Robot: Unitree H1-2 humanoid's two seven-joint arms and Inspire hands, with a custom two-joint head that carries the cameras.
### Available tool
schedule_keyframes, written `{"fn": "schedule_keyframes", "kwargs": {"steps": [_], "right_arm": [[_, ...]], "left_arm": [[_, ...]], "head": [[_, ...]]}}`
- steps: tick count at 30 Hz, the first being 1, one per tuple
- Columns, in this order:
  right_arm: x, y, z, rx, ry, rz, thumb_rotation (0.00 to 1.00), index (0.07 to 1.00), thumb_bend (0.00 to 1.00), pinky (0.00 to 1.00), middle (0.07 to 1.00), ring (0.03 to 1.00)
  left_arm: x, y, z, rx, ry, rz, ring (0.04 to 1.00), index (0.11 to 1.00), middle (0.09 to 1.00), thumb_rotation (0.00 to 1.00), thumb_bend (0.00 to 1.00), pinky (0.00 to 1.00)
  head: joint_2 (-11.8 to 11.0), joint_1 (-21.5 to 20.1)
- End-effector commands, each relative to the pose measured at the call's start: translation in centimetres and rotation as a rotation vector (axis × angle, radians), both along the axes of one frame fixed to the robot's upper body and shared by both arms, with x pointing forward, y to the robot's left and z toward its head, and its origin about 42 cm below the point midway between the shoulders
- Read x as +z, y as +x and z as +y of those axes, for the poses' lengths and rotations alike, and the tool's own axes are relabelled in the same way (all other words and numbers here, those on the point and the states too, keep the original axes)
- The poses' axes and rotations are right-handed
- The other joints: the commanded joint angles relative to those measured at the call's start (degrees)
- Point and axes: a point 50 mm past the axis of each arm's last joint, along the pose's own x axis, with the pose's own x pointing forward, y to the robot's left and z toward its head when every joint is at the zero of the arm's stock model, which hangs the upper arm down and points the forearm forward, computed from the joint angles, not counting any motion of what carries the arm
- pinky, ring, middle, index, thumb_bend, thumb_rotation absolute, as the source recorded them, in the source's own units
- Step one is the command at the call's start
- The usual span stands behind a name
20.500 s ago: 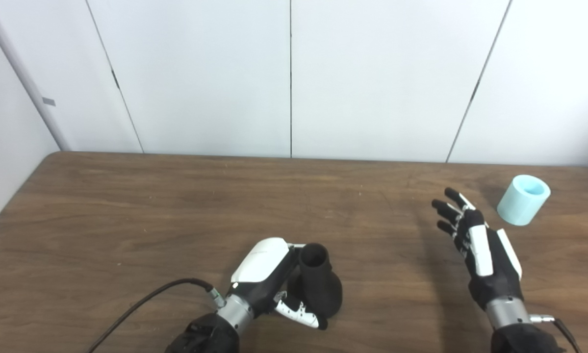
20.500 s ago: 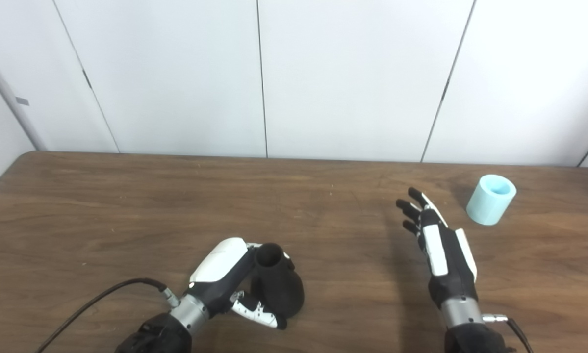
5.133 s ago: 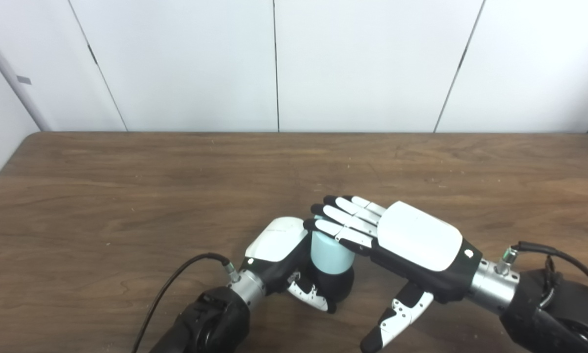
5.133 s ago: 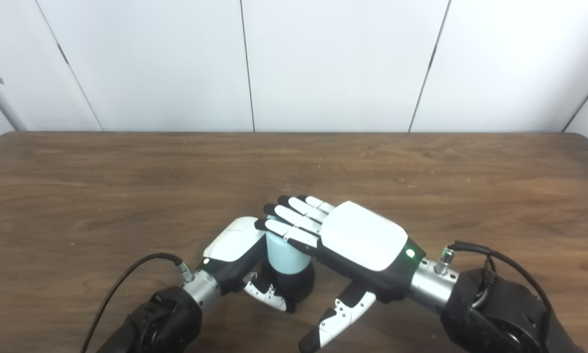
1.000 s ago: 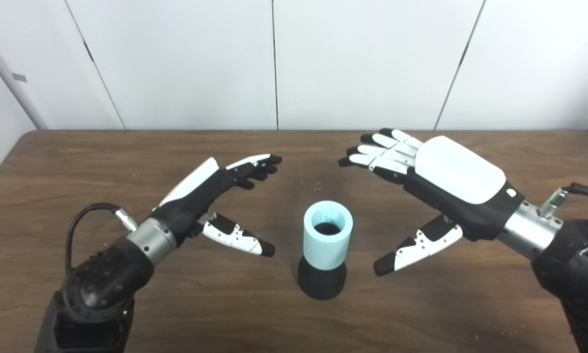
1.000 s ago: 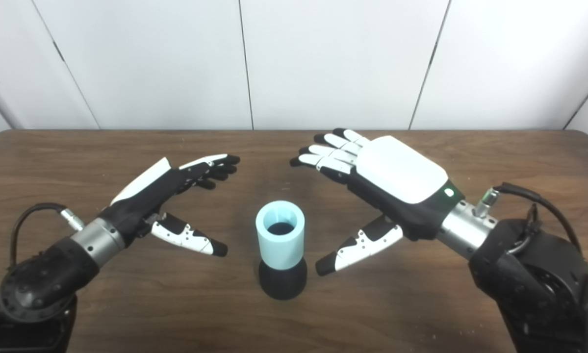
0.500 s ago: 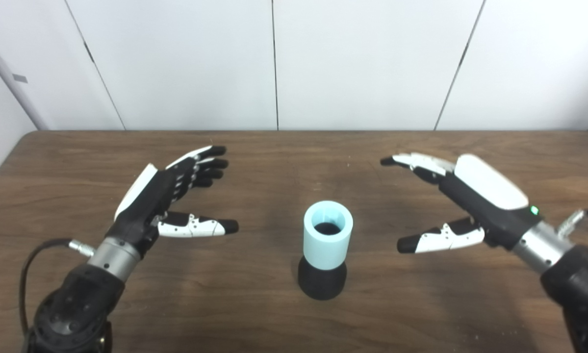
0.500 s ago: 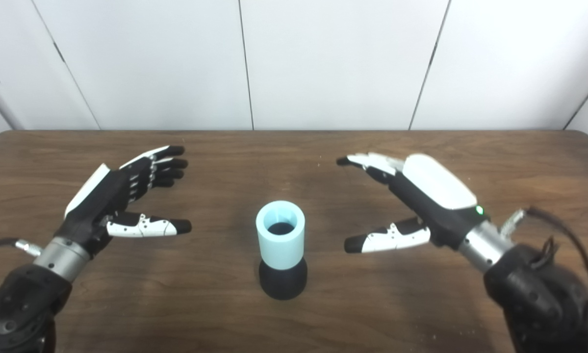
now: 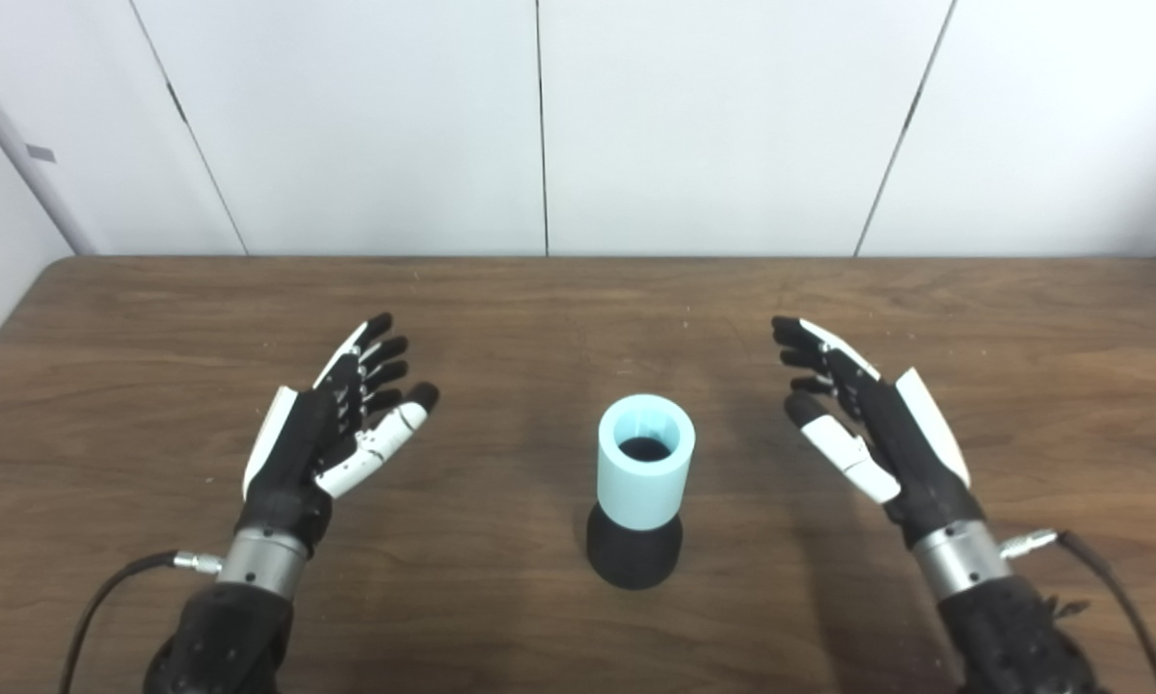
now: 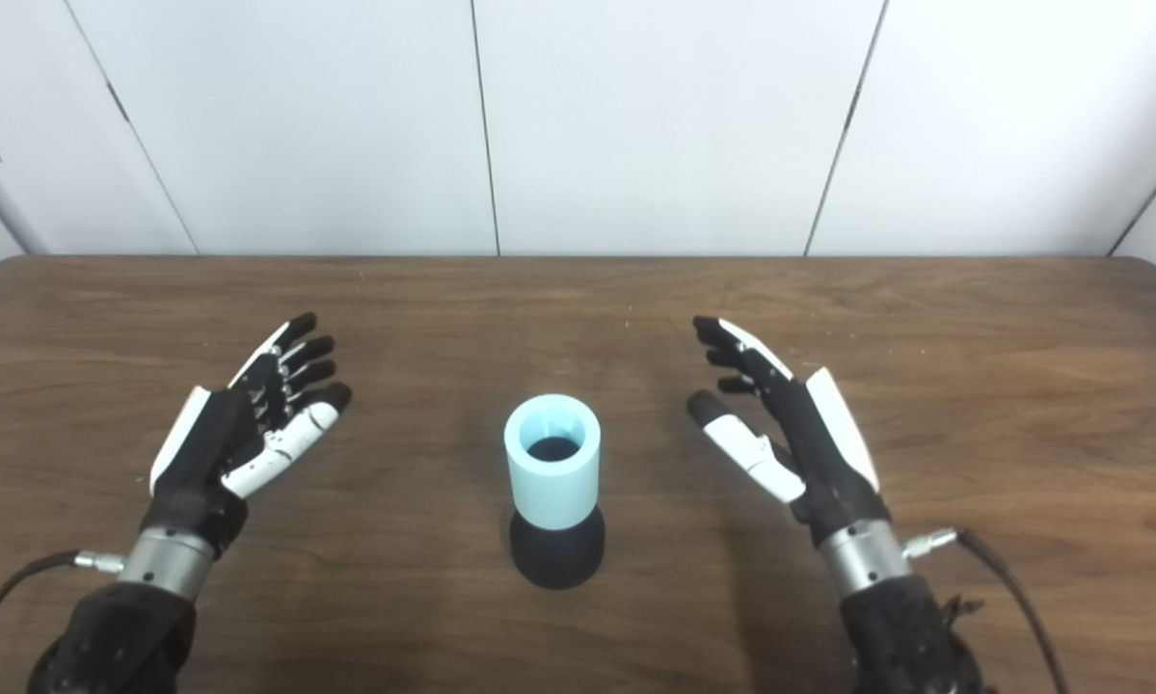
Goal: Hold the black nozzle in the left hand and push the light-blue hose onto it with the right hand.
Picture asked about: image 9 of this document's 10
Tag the black funnel-shaped nozzle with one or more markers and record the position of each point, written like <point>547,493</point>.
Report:
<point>635,559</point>

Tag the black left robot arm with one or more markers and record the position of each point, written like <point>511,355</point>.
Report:
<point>226,627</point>

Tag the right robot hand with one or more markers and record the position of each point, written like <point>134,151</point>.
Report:
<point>915,453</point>

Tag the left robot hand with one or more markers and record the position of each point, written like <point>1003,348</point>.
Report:
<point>293,453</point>

